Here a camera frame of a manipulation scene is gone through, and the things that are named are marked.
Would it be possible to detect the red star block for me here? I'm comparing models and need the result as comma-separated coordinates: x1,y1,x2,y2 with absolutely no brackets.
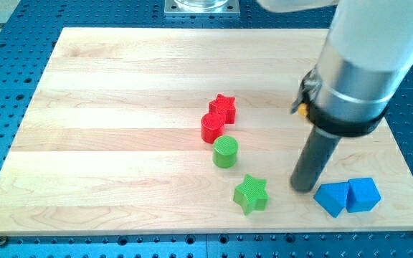
209,93,236,124

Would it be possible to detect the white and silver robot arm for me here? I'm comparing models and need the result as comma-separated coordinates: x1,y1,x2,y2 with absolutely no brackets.
311,0,413,123

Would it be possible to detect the blue cube block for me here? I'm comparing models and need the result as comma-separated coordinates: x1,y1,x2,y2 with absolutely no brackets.
346,178,381,213

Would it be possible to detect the blue triangular block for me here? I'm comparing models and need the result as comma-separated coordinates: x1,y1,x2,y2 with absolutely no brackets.
314,182,349,218

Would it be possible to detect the wooden board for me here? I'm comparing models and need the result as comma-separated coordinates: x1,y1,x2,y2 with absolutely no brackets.
0,28,413,236

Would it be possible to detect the black clamp ring with tab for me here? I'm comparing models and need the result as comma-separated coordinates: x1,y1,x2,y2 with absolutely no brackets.
290,69,388,138

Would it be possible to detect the green cylinder block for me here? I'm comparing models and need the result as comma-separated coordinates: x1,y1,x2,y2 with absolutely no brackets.
212,135,239,168

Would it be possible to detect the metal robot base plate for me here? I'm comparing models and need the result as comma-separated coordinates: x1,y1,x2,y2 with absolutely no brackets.
163,0,240,16

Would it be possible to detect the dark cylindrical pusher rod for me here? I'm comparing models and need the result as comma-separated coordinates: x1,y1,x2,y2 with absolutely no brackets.
290,126,341,193

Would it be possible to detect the green star block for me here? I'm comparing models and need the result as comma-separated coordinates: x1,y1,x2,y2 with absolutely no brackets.
233,174,269,215

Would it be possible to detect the red cylinder block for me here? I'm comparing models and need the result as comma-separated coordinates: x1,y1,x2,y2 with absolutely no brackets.
201,113,225,143

